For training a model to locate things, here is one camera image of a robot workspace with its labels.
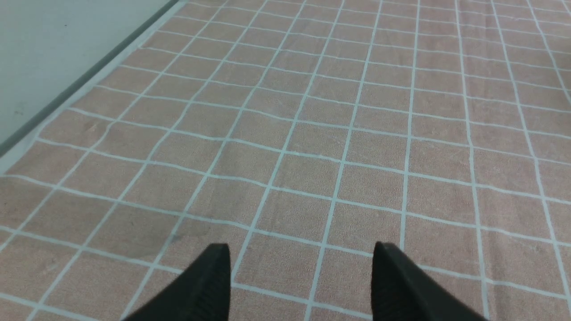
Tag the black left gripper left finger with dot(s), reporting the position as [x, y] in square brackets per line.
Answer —
[201, 293]

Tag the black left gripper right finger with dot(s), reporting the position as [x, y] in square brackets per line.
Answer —
[401, 291]

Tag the pink checkered tablecloth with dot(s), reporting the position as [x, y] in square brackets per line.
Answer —
[301, 132]

